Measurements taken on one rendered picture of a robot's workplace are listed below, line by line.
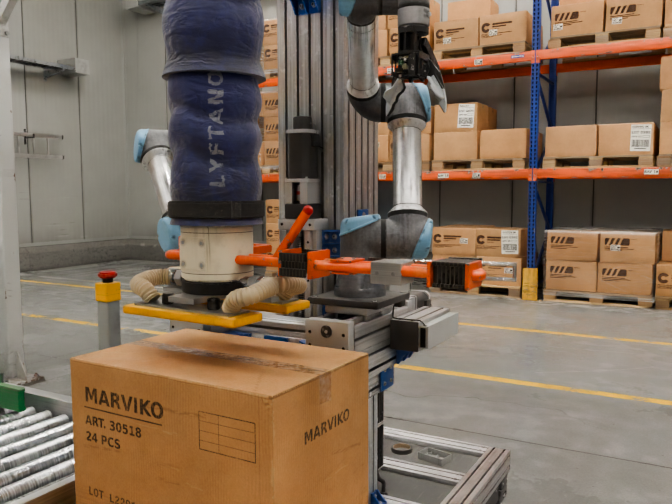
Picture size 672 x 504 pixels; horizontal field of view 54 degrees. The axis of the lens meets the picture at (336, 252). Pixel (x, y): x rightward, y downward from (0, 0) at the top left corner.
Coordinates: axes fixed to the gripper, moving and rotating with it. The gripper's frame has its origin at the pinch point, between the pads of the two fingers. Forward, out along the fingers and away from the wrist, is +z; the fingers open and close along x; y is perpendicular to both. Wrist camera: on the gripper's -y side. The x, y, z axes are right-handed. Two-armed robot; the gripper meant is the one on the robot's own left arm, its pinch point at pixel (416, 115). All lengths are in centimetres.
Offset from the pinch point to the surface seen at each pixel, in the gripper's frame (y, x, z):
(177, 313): 42, -39, 45
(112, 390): 47, -55, 63
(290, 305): 22, -22, 45
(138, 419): 48, -47, 69
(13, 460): 32, -115, 98
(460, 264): 34, 23, 32
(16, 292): -139, -357, 87
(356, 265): 32.3, 0.4, 33.3
